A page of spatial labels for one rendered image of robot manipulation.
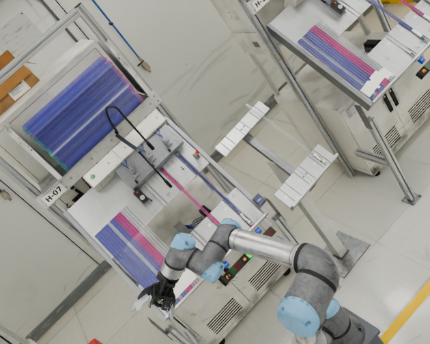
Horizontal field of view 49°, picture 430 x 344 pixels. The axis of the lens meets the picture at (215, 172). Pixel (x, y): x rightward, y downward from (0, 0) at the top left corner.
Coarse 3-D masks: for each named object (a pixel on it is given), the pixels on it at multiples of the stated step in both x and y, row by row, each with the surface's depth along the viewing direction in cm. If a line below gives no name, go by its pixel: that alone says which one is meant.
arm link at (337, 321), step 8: (336, 304) 165; (328, 312) 162; (336, 312) 164; (344, 312) 169; (328, 320) 163; (336, 320) 164; (344, 320) 167; (328, 328) 162; (336, 328) 164; (344, 328) 167; (336, 336) 168
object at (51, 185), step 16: (64, 16) 211; (48, 32) 210; (32, 48) 208; (112, 48) 217; (16, 64) 208; (128, 64) 222; (0, 80) 206; (128, 80) 240; (144, 96) 236; (80, 160) 224; (48, 176) 235; (64, 176) 223; (48, 192) 225; (176, 224) 276; (288, 240) 264; (192, 336) 255
